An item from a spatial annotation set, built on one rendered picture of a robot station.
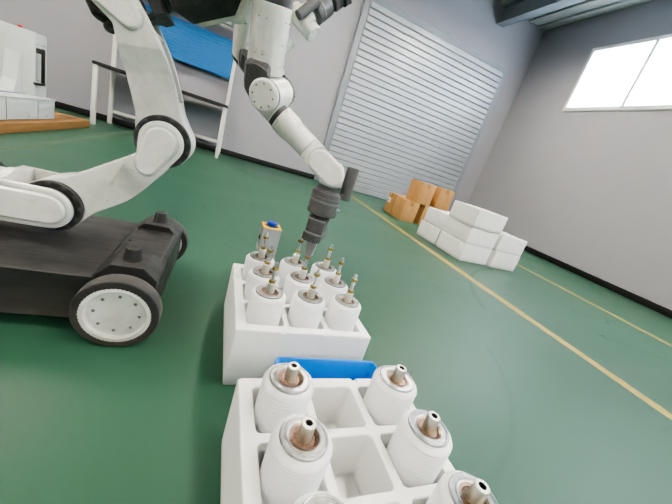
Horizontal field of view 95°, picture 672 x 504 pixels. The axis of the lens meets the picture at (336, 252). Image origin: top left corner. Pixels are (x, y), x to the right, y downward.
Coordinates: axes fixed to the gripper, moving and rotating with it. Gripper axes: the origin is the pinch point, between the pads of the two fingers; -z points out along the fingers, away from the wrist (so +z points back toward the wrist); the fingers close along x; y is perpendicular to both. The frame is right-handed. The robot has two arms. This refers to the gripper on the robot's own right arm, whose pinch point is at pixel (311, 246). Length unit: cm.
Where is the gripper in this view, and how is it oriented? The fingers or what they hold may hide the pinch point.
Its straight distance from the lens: 95.4
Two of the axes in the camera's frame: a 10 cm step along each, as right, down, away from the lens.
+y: 9.4, 3.4, -0.8
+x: -1.7, 2.6, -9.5
